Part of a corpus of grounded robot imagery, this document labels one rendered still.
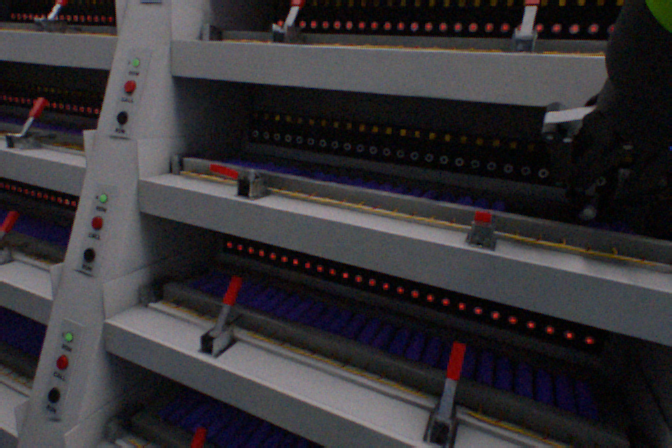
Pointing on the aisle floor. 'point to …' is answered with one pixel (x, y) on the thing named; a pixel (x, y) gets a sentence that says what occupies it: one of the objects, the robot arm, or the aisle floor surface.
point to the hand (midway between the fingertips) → (596, 195)
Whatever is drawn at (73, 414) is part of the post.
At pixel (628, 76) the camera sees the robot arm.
